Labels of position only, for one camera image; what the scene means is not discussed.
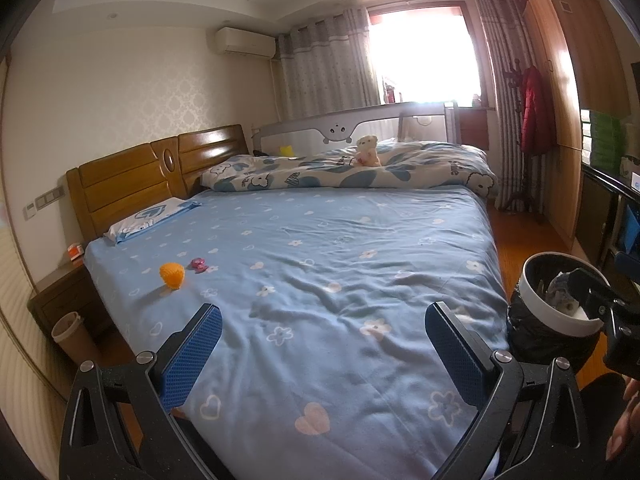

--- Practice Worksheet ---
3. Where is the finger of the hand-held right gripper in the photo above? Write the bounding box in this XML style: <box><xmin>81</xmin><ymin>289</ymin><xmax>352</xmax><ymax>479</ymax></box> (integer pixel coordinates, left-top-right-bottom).
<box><xmin>565</xmin><ymin>269</ymin><xmax>615</xmax><ymax>312</ymax></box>

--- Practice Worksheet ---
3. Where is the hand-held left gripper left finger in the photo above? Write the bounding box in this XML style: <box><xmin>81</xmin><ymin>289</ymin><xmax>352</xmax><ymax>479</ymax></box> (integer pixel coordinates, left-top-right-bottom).
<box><xmin>59</xmin><ymin>303</ymin><xmax>223</xmax><ymax>480</ymax></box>

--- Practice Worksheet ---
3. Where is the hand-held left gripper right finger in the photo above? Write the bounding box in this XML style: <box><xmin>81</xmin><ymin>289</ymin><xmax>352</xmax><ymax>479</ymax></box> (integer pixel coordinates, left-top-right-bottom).
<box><xmin>424</xmin><ymin>302</ymin><xmax>591</xmax><ymax>480</ymax></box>

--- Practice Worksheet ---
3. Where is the white bin with black bag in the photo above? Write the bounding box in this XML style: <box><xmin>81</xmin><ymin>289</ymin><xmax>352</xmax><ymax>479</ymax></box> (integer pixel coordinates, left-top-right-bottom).
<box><xmin>506</xmin><ymin>252</ymin><xmax>606</xmax><ymax>373</ymax></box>

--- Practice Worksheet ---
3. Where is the person's right hand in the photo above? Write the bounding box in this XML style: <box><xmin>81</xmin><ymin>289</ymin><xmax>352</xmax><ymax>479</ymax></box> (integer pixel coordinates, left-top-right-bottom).
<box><xmin>605</xmin><ymin>375</ymin><xmax>640</xmax><ymax>462</ymax></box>

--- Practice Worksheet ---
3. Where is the black desk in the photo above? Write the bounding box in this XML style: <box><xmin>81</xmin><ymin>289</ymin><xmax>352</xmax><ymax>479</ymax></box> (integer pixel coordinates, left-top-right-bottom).
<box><xmin>580</xmin><ymin>165</ymin><xmax>640</xmax><ymax>266</ymax></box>

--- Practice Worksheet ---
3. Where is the orange spiky ball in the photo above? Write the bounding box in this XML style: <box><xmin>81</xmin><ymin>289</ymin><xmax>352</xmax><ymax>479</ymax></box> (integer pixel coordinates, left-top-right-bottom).
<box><xmin>159</xmin><ymin>261</ymin><xmax>186</xmax><ymax>291</ymax></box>

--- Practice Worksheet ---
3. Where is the brown cylindrical bin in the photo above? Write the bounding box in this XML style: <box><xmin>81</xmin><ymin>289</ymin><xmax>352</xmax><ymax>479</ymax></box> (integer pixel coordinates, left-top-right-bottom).
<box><xmin>51</xmin><ymin>311</ymin><xmax>101</xmax><ymax>376</ymax></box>

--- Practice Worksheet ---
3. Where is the bed with blue floral sheet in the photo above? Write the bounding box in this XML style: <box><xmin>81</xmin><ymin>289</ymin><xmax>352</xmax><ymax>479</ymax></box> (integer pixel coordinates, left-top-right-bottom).
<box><xmin>82</xmin><ymin>187</ymin><xmax>511</xmax><ymax>480</ymax></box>

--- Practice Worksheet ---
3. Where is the dark wooden coat rack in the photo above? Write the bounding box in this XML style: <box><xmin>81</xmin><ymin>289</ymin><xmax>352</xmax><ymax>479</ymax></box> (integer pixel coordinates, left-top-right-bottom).
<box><xmin>500</xmin><ymin>57</ymin><xmax>546</xmax><ymax>223</ymax></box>

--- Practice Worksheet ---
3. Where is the wooden nightstand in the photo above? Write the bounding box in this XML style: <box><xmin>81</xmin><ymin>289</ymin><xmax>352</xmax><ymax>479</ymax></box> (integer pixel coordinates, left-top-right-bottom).
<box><xmin>27</xmin><ymin>262</ymin><xmax>108</xmax><ymax>346</ymax></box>

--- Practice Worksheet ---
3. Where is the blue white pillow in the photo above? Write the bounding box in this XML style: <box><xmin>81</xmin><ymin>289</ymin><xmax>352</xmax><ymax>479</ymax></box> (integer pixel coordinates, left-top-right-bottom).
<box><xmin>103</xmin><ymin>197</ymin><xmax>203</xmax><ymax>246</ymax></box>

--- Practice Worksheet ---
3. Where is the stack of green boxes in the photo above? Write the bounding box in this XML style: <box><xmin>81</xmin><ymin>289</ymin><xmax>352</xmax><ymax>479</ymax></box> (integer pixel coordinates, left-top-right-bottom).
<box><xmin>580</xmin><ymin>107</ymin><xmax>640</xmax><ymax>176</ymax></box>

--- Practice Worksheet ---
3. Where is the red coat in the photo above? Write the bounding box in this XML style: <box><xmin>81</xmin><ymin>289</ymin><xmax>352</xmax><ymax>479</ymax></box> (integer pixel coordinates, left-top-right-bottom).
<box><xmin>520</xmin><ymin>65</ymin><xmax>556</xmax><ymax>156</ymax></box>

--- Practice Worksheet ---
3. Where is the wooden wardrobe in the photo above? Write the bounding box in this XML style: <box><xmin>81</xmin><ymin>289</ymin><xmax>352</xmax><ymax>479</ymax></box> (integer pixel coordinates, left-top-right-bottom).
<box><xmin>522</xmin><ymin>0</ymin><xmax>591</xmax><ymax>251</ymax></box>

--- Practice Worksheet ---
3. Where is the wooden headboard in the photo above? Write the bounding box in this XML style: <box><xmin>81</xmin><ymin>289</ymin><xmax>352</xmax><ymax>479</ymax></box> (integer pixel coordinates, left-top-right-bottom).
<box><xmin>66</xmin><ymin>125</ymin><xmax>251</xmax><ymax>243</ymax></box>

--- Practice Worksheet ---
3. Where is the wooden cabinet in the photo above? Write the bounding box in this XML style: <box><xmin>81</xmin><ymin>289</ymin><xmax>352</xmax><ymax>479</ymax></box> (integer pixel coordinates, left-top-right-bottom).
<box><xmin>457</xmin><ymin>109</ymin><xmax>490</xmax><ymax>151</ymax></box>

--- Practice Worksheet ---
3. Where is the blue patterned duvet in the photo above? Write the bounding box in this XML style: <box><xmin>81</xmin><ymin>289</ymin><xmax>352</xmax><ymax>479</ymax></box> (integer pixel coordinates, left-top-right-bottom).
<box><xmin>201</xmin><ymin>141</ymin><xmax>498</xmax><ymax>196</ymax></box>

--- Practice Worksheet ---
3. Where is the beige teddy bear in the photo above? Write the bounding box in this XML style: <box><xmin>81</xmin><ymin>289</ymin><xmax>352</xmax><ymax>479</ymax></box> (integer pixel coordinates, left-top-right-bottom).
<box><xmin>354</xmin><ymin>135</ymin><xmax>382</xmax><ymax>167</ymax></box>

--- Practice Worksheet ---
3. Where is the grey curtain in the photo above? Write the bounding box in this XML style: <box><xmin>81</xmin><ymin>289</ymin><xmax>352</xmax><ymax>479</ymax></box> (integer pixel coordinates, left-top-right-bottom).
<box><xmin>475</xmin><ymin>0</ymin><xmax>531</xmax><ymax>211</ymax></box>
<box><xmin>276</xmin><ymin>7</ymin><xmax>383</xmax><ymax>123</ymax></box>

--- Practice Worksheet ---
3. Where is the window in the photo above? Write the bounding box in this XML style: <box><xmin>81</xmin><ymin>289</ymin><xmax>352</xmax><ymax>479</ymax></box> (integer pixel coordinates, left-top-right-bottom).
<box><xmin>367</xmin><ymin>5</ymin><xmax>493</xmax><ymax>108</ymax></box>

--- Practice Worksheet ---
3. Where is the white air conditioner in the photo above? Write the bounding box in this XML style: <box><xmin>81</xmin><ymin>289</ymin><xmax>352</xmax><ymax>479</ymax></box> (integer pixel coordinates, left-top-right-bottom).
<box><xmin>216</xmin><ymin>26</ymin><xmax>277</xmax><ymax>58</ymax></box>

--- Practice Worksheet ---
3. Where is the wall switch panel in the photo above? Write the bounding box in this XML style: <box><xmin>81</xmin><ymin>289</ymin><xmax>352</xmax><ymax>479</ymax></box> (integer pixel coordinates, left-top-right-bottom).
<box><xmin>35</xmin><ymin>185</ymin><xmax>66</xmax><ymax>208</ymax></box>

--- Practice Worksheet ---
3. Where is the grey bed guard rail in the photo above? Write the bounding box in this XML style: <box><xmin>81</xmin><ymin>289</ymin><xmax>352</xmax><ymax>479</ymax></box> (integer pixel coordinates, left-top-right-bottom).
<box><xmin>257</xmin><ymin>101</ymin><xmax>458</xmax><ymax>156</ymax></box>

